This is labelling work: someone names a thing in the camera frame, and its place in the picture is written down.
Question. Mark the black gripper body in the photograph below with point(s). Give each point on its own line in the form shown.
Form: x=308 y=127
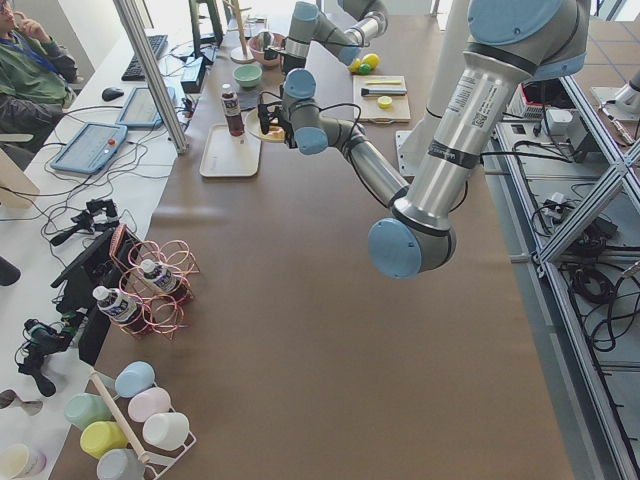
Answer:
x=286 y=133

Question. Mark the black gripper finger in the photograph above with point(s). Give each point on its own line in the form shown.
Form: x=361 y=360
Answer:
x=287 y=136

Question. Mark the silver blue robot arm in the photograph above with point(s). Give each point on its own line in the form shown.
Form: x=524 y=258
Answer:
x=509 y=43

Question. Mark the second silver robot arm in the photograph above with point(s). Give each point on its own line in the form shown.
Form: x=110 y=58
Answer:
x=309 y=23

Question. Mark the dark tea bottle on tray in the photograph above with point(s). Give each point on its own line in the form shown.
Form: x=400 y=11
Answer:
x=231 y=109

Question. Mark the cream rabbit tray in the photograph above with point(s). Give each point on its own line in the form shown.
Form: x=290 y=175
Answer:
x=227 y=156

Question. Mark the white round plate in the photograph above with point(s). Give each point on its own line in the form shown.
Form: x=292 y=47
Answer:
x=252 y=126

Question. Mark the grey folded cloth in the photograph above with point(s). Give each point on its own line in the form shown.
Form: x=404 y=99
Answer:
x=248 y=98

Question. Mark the mint green bowl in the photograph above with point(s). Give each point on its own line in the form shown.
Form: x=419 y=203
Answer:
x=248 y=76

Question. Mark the steel muddler bar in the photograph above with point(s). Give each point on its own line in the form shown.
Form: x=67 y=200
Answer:
x=382 y=91

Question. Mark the pink bowl with ice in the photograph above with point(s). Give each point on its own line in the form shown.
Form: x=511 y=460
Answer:
x=262 y=47

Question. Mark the wooden mug tree stand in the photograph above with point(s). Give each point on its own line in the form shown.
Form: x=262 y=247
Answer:
x=240 y=55

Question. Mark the yellow plastic knife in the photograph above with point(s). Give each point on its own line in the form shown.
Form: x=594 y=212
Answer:
x=383 y=82

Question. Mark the yellow lemon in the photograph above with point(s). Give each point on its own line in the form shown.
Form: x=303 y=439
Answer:
x=371 y=59
x=355 y=65

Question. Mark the bamboo cutting board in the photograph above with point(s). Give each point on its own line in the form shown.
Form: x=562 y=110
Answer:
x=399 y=111

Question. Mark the green lime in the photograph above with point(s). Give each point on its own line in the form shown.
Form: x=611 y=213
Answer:
x=364 y=69

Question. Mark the half lemon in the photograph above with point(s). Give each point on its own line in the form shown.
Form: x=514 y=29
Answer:
x=384 y=102

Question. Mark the blue teach pendant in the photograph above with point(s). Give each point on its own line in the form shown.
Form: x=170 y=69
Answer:
x=91 y=149
x=139 y=110

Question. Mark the black computer mouse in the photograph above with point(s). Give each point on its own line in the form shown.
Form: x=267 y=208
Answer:
x=111 y=93

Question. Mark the tea bottle in rack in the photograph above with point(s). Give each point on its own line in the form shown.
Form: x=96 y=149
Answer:
x=125 y=310
x=160 y=277

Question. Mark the seated person green jacket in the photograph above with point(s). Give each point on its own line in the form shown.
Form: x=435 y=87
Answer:
x=36 y=78

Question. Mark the light blue cup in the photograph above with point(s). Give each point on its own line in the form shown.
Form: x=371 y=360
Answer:
x=135 y=378

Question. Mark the pink cup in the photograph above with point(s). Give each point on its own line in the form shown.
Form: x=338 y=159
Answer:
x=149 y=402

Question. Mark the white cup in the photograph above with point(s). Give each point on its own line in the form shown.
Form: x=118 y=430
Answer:
x=167 y=431

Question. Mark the mint green cup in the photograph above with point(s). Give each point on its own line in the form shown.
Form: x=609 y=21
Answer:
x=85 y=409

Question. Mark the yellow cup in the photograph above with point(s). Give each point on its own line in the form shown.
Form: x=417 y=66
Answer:
x=100 y=437

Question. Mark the grey cup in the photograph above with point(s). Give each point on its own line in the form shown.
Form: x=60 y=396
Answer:
x=120 y=464

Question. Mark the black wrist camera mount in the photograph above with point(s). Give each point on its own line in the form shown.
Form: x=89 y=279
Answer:
x=268 y=116

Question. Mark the copper wire bottle rack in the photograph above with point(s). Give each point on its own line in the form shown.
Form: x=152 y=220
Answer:
x=163 y=313

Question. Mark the aluminium frame post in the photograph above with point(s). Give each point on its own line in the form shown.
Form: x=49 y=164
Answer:
x=133 y=26

